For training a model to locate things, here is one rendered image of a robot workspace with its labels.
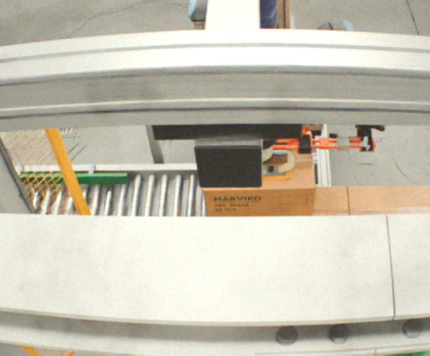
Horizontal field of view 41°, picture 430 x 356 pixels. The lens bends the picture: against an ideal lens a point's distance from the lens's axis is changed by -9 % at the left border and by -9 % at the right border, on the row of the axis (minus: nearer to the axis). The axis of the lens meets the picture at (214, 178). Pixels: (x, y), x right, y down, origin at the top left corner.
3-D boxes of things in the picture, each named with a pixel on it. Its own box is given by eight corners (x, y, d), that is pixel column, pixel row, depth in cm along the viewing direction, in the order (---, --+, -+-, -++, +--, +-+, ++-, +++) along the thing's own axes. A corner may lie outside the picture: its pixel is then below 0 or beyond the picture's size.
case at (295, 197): (209, 230, 364) (202, 190, 332) (210, 175, 388) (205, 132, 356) (311, 228, 360) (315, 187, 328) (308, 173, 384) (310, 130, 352)
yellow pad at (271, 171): (226, 181, 335) (226, 175, 331) (226, 166, 341) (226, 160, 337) (290, 180, 332) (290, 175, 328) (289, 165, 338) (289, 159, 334)
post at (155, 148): (161, 201, 462) (140, 108, 382) (162, 193, 466) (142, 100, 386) (170, 201, 461) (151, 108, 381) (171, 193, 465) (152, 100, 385)
